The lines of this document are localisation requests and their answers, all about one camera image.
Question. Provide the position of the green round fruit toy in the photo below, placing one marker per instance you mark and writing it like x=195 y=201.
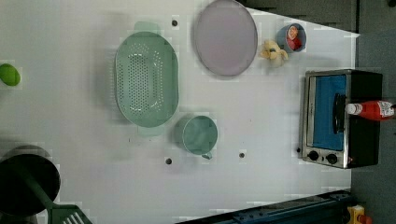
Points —
x=9 y=75

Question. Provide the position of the yellow plush banana toy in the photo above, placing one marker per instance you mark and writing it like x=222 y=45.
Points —
x=273 y=53

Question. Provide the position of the silver black toaster oven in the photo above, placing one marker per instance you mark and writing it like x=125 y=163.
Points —
x=331 y=136

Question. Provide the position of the lilac round plate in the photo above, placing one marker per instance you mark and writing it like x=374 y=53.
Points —
x=225 y=38

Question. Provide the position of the black frying pan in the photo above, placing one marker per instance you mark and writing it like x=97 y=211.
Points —
x=20 y=165

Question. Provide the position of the blue bowl with red toy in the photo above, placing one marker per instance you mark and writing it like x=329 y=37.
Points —
x=292 y=38

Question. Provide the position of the blue metal frame rail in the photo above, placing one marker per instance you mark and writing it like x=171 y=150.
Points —
x=326 y=208

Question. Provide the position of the green perforated colander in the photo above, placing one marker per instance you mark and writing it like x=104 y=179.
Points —
x=146 y=78

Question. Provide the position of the red plush ketchup bottle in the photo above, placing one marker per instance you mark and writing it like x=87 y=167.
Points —
x=372 y=110

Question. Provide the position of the green slotted spatula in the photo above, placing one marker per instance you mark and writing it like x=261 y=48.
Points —
x=57 y=213

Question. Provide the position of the teal mug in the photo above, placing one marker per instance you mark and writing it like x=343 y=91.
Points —
x=197 y=135

